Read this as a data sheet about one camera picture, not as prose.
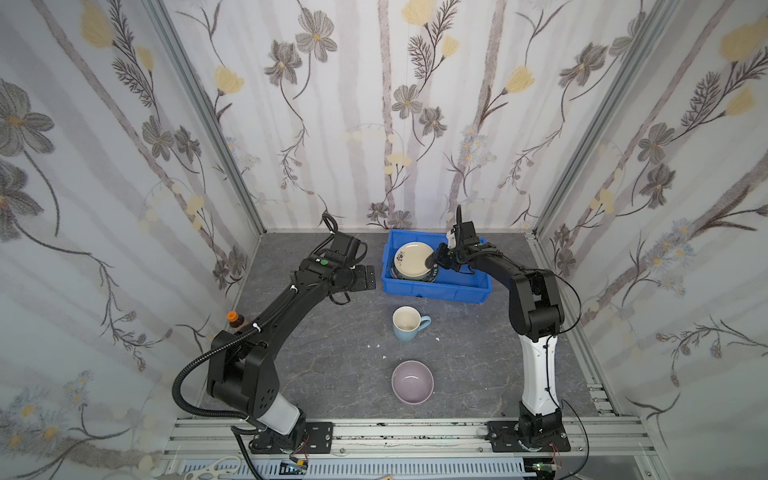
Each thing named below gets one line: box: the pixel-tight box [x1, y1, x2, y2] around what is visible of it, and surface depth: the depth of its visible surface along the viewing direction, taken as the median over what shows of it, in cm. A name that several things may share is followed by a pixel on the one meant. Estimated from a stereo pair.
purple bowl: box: [391, 359, 435, 405], surface depth 82 cm
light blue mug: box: [392, 306, 432, 342], surface depth 89 cm
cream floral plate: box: [394, 241, 435, 277], surface depth 109 cm
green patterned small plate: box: [390, 258, 439, 283], surface depth 106 cm
